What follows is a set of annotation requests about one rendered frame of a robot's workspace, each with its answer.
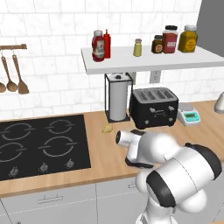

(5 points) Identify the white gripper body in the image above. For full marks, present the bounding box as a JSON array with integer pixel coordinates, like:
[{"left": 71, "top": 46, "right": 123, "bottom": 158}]
[{"left": 125, "top": 139, "right": 142, "bottom": 165}]

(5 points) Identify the yellow-green shaker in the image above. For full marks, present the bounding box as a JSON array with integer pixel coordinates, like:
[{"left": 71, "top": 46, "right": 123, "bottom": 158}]
[{"left": 132, "top": 38, "right": 144, "bottom": 58}]

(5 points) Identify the red squeeze bottle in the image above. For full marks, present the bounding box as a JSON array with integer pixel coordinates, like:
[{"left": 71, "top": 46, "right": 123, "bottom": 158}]
[{"left": 102, "top": 29, "right": 112, "bottom": 60}]

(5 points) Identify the small yellow lump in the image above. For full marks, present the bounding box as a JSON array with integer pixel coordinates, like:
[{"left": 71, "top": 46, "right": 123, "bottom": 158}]
[{"left": 101, "top": 123, "right": 114, "bottom": 134}]

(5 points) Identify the narrow grey drawer front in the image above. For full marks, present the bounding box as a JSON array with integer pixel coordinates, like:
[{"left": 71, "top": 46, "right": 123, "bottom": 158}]
[{"left": 94, "top": 176, "right": 142, "bottom": 203}]

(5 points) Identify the black four-slot toaster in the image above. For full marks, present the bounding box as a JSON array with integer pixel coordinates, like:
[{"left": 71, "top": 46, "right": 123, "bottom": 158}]
[{"left": 129, "top": 87, "right": 179, "bottom": 130}]

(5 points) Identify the white paper towel roll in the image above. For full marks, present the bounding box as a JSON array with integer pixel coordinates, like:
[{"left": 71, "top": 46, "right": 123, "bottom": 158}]
[{"left": 108, "top": 74, "right": 130, "bottom": 123}]

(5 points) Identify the narrow grey cupboard door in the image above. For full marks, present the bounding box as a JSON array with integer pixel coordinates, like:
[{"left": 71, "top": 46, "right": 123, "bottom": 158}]
[{"left": 95, "top": 192, "right": 151, "bottom": 224}]

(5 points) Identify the grey hob knob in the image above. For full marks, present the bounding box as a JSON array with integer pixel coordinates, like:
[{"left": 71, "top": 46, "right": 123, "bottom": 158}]
[
  {"left": 8, "top": 166, "right": 19, "bottom": 178},
  {"left": 65, "top": 158, "right": 75, "bottom": 169},
  {"left": 38, "top": 162, "right": 50, "bottom": 173}
]

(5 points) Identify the white kitchen scale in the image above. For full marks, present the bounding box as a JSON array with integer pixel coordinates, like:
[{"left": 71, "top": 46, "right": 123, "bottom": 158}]
[{"left": 176, "top": 101, "right": 202, "bottom": 128}]

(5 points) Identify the wide grey drawer front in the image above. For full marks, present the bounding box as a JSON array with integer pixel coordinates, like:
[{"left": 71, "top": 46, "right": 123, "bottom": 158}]
[{"left": 0, "top": 182, "right": 98, "bottom": 216}]

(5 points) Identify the black hob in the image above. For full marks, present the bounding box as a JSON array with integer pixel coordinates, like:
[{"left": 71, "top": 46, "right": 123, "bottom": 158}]
[{"left": 0, "top": 114, "right": 92, "bottom": 183}]

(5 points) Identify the wide grey cupboard door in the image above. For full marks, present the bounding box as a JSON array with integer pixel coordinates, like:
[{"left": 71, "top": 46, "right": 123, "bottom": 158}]
[{"left": 3, "top": 199, "right": 99, "bottom": 224}]

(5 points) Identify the small brown jar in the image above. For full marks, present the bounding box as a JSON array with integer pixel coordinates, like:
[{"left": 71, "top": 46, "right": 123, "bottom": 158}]
[{"left": 150, "top": 34, "right": 165, "bottom": 54}]

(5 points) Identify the red ketchup jar white lid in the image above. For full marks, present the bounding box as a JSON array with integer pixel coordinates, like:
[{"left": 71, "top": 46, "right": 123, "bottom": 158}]
[{"left": 91, "top": 30, "right": 106, "bottom": 63}]

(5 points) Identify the red jar black lid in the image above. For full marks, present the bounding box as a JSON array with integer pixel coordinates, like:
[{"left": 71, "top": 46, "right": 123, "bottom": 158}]
[{"left": 161, "top": 24, "right": 179, "bottom": 54}]

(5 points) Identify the yellow mustard jar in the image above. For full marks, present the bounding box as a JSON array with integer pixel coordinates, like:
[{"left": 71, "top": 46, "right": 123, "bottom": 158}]
[{"left": 178, "top": 24, "right": 199, "bottom": 54}]

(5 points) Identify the wooden spatula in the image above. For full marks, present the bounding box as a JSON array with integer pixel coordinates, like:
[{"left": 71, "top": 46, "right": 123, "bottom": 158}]
[{"left": 11, "top": 54, "right": 31, "bottom": 95}]

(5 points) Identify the black wire paper towel holder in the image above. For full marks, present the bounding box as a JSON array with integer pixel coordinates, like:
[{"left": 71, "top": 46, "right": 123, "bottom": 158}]
[{"left": 104, "top": 72, "right": 135, "bottom": 124}]

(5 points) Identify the white wall socket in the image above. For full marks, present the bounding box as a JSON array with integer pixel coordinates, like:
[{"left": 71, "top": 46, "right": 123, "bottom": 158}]
[
  {"left": 150, "top": 69, "right": 162, "bottom": 84},
  {"left": 128, "top": 72, "right": 137, "bottom": 86}
]

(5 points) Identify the white wall shelf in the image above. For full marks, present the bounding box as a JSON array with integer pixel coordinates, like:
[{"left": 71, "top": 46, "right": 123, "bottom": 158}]
[{"left": 80, "top": 45, "right": 224, "bottom": 75}]

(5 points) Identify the long silver drawer handle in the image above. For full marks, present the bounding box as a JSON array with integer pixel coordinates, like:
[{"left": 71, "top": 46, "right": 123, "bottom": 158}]
[{"left": 37, "top": 194, "right": 65, "bottom": 205}]

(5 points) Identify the grey wall cabinet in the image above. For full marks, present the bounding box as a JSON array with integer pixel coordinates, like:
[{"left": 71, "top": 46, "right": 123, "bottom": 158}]
[{"left": 195, "top": 0, "right": 224, "bottom": 59}]

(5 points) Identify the wooden hanging rail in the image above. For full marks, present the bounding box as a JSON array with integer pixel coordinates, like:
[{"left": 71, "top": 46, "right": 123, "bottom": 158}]
[{"left": 0, "top": 43, "right": 28, "bottom": 51}]

